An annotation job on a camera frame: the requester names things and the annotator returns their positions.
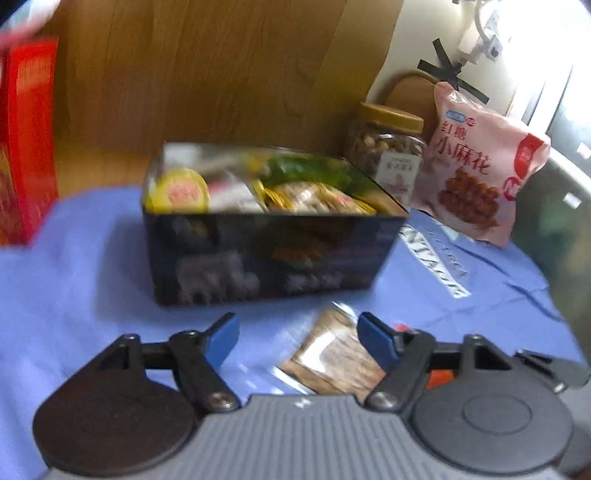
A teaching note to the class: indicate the grey plush toy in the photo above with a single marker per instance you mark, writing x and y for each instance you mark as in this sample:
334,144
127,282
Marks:
23,18

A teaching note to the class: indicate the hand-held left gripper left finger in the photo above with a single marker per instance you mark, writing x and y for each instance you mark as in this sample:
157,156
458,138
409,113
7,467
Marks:
224,339

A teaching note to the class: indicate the clear nut jar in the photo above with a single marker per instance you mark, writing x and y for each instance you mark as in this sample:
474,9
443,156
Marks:
388,152

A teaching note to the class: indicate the black tin box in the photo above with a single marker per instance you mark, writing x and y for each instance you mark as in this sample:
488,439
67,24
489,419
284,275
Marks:
231,258

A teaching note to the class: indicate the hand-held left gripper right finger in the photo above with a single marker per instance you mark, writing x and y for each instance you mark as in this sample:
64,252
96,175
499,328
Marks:
376,339

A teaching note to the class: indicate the blue printed cloth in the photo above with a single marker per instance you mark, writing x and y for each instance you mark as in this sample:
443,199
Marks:
92,277

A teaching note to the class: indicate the clear brown snack packet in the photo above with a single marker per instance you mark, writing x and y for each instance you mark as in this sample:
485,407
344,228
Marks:
328,350

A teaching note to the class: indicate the wooden cutting board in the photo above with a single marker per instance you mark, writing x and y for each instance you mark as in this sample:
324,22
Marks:
415,97

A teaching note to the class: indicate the red snack packet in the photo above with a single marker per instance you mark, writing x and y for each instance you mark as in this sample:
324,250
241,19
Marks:
438,379

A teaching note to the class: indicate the white wall charger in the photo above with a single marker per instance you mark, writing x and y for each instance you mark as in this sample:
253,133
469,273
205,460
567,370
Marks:
468,41

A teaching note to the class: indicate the wooden panel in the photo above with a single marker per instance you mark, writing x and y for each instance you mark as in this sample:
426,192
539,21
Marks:
207,83

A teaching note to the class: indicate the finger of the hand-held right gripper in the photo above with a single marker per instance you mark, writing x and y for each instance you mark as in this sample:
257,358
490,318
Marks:
554,369

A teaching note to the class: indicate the pink snack bag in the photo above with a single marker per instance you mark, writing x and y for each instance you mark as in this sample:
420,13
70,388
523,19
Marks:
471,184

